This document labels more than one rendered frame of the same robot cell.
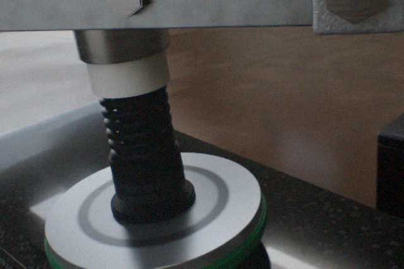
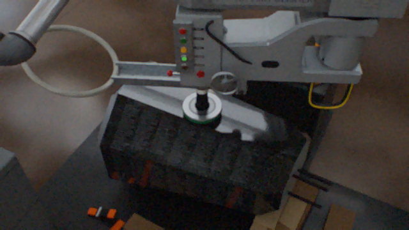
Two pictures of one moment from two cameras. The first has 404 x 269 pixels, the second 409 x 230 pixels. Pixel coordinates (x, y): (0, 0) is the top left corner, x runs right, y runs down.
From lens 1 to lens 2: 196 cm
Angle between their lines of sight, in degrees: 29
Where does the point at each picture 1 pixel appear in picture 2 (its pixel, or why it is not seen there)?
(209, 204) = (213, 105)
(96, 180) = (187, 101)
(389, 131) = not seen: hidden behind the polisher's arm
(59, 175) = (165, 95)
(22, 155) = (147, 88)
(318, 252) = (230, 110)
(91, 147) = not seen: hidden behind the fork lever
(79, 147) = not seen: hidden behind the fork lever
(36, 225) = (172, 110)
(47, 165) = (158, 91)
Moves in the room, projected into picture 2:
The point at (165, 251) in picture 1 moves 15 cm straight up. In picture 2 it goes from (209, 115) to (210, 95)
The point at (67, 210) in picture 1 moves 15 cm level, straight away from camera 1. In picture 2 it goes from (186, 108) to (170, 94)
